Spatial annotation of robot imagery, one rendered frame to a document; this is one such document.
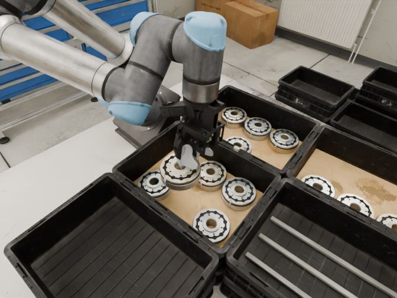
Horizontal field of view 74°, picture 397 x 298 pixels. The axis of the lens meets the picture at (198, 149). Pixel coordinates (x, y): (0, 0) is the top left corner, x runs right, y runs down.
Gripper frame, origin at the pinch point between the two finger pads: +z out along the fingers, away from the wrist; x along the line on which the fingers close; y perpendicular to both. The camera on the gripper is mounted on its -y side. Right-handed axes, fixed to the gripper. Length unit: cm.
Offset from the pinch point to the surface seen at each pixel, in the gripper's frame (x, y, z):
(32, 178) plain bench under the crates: -22, -59, 32
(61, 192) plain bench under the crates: -19, -44, 32
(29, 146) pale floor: 7, -169, 100
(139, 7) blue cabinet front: 138, -178, 17
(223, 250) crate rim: -9.8, 19.5, 8.2
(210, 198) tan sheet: 5.9, 5.1, 16.6
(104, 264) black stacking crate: -26.7, -3.7, 20.0
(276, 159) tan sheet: 33.5, 13.0, 13.8
